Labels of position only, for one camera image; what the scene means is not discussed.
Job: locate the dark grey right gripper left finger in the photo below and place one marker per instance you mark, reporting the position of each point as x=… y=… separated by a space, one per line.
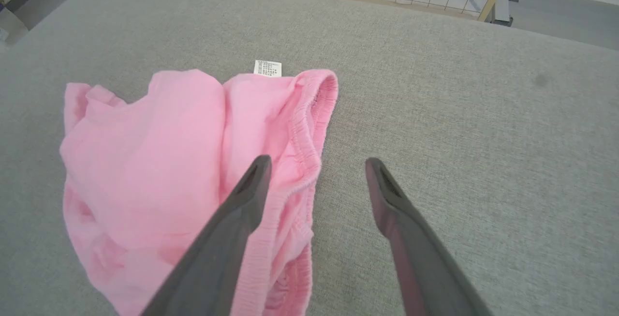
x=217 y=258

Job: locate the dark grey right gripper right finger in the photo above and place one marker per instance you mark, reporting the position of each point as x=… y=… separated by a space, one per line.
x=420 y=258

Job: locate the pink garment with elastic waistband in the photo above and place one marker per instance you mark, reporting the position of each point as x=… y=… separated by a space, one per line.
x=184 y=175

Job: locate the grey fabric sofa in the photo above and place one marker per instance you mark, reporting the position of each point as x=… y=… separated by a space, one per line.
x=435 y=137

